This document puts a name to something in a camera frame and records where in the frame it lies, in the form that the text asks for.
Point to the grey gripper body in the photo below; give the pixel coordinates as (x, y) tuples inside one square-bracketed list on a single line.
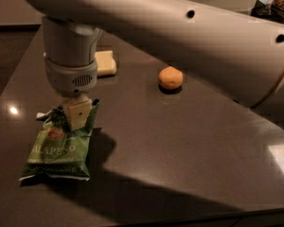
[(70, 78)]

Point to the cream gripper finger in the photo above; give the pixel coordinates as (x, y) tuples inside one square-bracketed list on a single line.
[(77, 111)]

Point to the green jalapeno chip bag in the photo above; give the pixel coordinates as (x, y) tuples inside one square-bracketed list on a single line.
[(59, 152)]

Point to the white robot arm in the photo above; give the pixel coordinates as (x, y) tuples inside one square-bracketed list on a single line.
[(238, 55)]

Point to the dark snack bag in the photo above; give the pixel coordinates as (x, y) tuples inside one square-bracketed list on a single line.
[(276, 15)]

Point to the white sponge block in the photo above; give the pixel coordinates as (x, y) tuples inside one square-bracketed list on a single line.
[(106, 63)]

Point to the orange fruit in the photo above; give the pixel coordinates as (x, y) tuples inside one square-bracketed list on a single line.
[(170, 78)]

